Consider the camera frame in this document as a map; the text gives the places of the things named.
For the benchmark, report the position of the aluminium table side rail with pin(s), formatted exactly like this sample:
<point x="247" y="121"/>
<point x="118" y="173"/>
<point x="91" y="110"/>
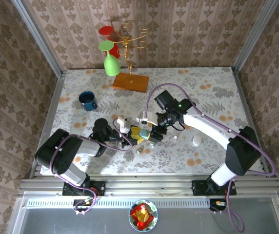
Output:
<point x="54" y="107"/>
<point x="249" y="107"/>

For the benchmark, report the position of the grey metal shelf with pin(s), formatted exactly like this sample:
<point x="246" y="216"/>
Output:
<point x="56" y="224"/>

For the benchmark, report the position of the red foil candy wrapper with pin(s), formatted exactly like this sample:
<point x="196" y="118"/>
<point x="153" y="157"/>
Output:
<point x="135" y="221"/>

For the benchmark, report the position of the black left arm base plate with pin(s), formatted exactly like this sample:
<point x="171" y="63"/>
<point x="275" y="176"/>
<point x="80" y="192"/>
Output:
<point x="100" y="187"/>

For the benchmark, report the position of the white oval earbud case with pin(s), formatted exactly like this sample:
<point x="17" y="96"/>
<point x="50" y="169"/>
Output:
<point x="197" y="140"/>

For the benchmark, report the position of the gold foil candy wrapper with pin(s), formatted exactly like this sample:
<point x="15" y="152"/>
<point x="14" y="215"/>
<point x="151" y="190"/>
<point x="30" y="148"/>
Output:
<point x="142" y="214"/>

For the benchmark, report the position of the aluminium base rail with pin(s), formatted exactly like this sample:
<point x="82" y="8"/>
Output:
<point x="149" y="186"/>

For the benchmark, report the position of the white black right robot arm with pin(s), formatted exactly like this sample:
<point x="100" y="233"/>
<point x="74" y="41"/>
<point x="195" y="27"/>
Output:
<point x="203" y="126"/>

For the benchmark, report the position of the dark blue mug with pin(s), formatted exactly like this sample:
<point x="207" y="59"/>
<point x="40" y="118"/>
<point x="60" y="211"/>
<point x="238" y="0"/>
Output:
<point x="88" y="106"/>

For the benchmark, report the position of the red plastic wine glass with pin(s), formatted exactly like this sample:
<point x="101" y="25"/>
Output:
<point x="106" y="30"/>

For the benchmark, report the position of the white earbud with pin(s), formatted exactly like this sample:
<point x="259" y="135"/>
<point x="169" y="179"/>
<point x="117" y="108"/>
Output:
<point x="175" y="137"/>

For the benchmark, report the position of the green plastic wine glass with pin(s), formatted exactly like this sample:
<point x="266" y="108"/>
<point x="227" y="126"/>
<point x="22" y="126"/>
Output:
<point x="111" y="65"/>

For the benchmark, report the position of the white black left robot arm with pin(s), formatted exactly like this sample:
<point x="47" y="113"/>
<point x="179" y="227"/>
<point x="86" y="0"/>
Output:
<point x="88" y="146"/>

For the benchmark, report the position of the aluminium frame post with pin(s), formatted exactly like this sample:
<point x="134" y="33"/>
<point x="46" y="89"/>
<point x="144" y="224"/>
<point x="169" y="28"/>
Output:
<point x="39" y="39"/>
<point x="251" y="39"/>

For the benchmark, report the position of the patterned ceramic bowl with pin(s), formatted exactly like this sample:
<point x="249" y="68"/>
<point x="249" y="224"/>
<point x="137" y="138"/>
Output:
<point x="156" y="214"/>

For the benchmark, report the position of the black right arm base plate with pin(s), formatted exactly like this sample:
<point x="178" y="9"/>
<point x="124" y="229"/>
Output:
<point x="198" y="189"/>

